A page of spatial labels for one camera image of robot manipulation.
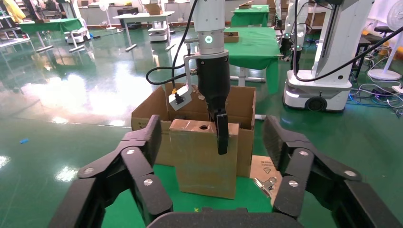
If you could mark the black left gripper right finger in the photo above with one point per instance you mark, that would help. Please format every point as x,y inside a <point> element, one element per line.
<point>314,176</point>

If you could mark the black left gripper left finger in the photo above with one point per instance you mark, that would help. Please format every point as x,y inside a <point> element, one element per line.
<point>126,170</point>

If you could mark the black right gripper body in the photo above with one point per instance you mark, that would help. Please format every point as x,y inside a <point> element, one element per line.
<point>214,81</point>

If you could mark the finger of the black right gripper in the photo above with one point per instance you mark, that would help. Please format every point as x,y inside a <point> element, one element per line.
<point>222,135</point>

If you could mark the small brown cardboard box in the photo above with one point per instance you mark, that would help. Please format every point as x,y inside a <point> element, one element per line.
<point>204,163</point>

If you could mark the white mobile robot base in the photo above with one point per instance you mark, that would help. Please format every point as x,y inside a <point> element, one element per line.
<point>77,35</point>
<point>157,34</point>

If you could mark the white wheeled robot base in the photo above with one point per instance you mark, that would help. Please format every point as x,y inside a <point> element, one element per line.
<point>318,88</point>

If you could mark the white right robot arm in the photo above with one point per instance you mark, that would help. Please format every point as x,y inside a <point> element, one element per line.
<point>207,19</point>

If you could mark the small flat cardboard box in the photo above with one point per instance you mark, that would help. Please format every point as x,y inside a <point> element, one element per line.
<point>231,37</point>

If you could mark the flat printed cardboard sheet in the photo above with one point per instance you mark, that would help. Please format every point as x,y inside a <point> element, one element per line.
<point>264,166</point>

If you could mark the large open brown carton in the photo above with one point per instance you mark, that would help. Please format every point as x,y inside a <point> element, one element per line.
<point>151,110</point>

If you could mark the cardboard box on table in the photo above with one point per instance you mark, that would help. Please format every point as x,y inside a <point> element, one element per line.
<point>154,8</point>

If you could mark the silver binder clip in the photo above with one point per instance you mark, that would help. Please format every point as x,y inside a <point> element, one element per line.
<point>266,185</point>

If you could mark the table with green cloth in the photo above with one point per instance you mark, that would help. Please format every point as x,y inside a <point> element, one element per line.
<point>50,25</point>
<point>255,47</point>
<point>252,15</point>

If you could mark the white work table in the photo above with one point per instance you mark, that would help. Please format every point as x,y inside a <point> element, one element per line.
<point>144,15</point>

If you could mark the white robot with green lights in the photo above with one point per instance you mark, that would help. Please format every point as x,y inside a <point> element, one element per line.
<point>288,19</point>

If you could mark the blue scrap on floor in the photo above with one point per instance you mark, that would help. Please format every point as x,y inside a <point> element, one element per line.
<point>24,140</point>

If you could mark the black stool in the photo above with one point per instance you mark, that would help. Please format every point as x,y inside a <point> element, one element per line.
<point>384,30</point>

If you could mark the white standing fan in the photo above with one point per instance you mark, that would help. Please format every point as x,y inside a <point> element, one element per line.
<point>395,19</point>

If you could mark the yellow cloth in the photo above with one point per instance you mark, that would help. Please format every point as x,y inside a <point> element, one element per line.
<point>14,9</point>

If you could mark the gray wrist camera box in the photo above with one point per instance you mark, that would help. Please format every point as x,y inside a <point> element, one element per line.
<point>184,93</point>

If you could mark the white pedestal fan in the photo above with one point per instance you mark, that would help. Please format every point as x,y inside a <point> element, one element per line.
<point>105,6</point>

